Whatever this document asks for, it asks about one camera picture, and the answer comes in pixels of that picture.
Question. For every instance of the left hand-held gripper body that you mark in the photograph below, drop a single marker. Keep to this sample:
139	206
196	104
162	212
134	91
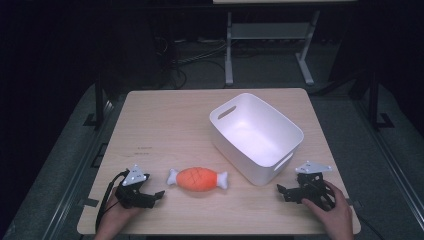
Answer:
134	176

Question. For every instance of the person's right hand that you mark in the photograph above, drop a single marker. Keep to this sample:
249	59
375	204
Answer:
336	216

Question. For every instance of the black metal stand post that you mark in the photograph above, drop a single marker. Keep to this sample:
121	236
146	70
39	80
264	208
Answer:
99	100
375	100

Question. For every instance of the orange plush meat toy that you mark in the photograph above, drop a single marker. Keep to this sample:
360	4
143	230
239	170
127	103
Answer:
198	179

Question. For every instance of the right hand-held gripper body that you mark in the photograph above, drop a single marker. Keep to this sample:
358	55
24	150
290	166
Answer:
313	186

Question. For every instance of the white plastic basket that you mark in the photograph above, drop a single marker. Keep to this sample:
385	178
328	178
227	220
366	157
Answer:
256	136

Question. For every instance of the white metal table frame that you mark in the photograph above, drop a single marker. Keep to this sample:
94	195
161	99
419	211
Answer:
266	31

